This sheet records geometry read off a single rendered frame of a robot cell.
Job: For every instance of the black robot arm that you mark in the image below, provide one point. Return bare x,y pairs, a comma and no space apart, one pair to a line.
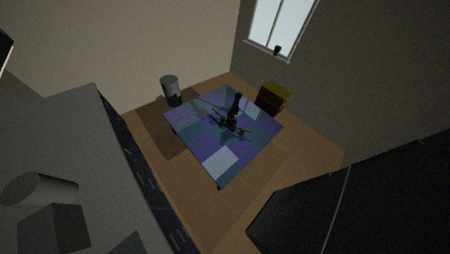
235,108

